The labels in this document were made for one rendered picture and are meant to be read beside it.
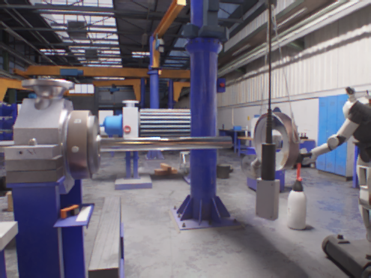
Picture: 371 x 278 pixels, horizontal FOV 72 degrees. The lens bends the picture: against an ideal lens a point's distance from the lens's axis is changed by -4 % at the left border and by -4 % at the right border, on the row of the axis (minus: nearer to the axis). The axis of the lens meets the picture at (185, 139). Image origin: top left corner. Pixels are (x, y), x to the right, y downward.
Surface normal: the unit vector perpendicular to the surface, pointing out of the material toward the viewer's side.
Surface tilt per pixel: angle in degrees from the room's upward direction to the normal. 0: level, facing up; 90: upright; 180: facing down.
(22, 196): 90
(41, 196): 90
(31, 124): 45
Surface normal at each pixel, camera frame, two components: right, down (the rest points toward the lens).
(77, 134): 0.22, -0.28
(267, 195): -0.69, 0.05
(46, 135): 0.22, 0.07
